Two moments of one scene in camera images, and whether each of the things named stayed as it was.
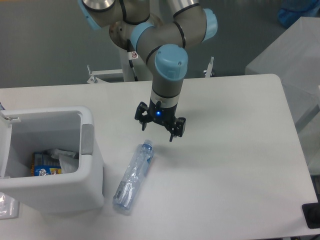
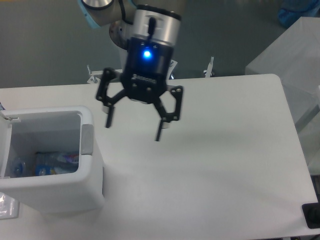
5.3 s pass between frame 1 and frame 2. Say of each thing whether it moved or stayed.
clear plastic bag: stayed
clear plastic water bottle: moved
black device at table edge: stayed
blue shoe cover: stayed
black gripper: moved
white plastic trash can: stayed
